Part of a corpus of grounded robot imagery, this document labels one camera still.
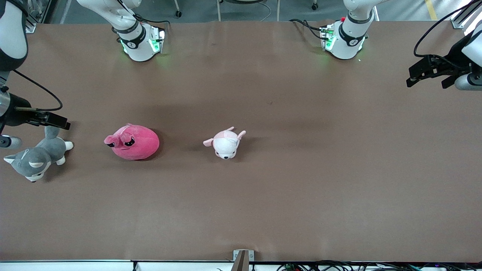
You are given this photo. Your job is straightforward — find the pink round plush toy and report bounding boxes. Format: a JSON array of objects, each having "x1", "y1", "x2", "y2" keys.
[{"x1": 104, "y1": 123, "x2": 160, "y2": 161}]

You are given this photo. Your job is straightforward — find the grey white husky plush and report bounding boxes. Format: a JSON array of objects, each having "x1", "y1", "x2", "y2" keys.
[{"x1": 4, "y1": 125, "x2": 74, "y2": 183}]

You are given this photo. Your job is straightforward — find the small white pink plush dog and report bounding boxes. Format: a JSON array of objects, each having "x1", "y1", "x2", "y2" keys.
[{"x1": 203, "y1": 127, "x2": 247, "y2": 160}]

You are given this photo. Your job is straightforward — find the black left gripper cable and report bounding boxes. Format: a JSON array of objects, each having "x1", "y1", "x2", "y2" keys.
[{"x1": 413, "y1": 0, "x2": 482, "y2": 59}]

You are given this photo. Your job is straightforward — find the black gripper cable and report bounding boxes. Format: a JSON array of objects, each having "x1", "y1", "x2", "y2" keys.
[
  {"x1": 13, "y1": 70, "x2": 63, "y2": 111},
  {"x1": 413, "y1": 0, "x2": 482, "y2": 59}
]

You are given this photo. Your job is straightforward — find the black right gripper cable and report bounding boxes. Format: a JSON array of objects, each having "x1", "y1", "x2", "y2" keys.
[{"x1": 13, "y1": 70, "x2": 63, "y2": 111}]

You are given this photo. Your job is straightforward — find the aluminium frame profile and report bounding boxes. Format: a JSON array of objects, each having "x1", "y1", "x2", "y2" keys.
[
  {"x1": 23, "y1": 0, "x2": 37, "y2": 33},
  {"x1": 451, "y1": 0, "x2": 482, "y2": 29}
]

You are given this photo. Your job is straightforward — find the black left arm base cable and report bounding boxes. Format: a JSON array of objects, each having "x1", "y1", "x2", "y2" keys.
[{"x1": 289, "y1": 19, "x2": 328, "y2": 40}]

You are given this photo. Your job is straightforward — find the black arm base cable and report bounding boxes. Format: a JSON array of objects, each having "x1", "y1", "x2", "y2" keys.
[
  {"x1": 289, "y1": 19, "x2": 328, "y2": 40},
  {"x1": 111, "y1": 0, "x2": 169, "y2": 38}
]

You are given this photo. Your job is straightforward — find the black right arm base cable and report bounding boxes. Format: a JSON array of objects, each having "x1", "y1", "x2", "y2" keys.
[{"x1": 111, "y1": 0, "x2": 169, "y2": 38}]

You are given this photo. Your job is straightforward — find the tangled cable bundle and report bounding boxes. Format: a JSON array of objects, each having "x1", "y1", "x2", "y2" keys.
[{"x1": 277, "y1": 260, "x2": 482, "y2": 271}]

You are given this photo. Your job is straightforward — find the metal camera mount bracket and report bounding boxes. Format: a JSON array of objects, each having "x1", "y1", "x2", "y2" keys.
[{"x1": 230, "y1": 249, "x2": 255, "y2": 271}]

